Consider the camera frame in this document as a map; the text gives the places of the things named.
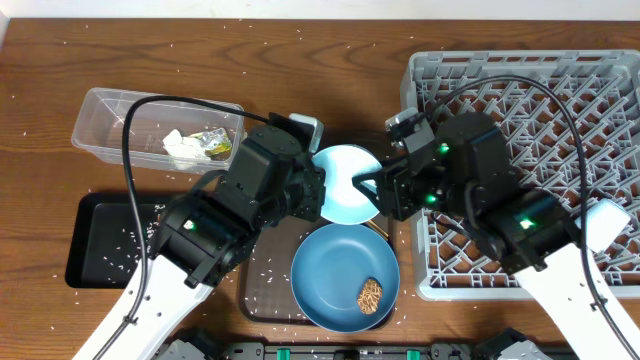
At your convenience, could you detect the light blue rice bowl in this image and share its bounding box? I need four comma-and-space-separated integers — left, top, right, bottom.
312, 144, 382, 225

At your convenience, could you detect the white napkin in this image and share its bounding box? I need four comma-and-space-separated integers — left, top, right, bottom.
162, 129, 210, 170

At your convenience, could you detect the light blue cup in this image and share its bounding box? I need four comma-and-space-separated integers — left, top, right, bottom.
586, 199, 631, 253

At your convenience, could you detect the green snack wrapper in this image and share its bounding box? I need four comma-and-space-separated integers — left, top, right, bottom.
188, 128, 232, 158

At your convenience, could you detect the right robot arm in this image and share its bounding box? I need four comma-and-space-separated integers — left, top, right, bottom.
352, 109, 639, 359

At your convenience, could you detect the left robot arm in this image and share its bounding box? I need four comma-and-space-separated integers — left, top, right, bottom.
76, 119, 325, 359

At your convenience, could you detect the grey dishwasher rack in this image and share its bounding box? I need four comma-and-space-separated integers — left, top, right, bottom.
400, 50, 639, 298

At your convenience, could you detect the black waste tray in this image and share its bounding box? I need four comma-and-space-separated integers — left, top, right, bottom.
65, 193, 140, 289

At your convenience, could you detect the wooden chopstick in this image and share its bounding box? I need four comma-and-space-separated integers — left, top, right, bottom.
366, 220, 389, 240

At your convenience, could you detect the large blue plate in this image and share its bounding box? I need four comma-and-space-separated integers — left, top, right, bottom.
290, 224, 400, 333

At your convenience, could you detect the brown serving tray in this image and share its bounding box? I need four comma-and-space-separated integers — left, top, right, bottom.
237, 125, 399, 329

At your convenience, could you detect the brown mushroom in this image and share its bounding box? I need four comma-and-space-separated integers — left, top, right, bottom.
357, 278, 383, 315

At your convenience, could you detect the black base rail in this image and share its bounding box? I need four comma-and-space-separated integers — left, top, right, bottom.
153, 328, 577, 360

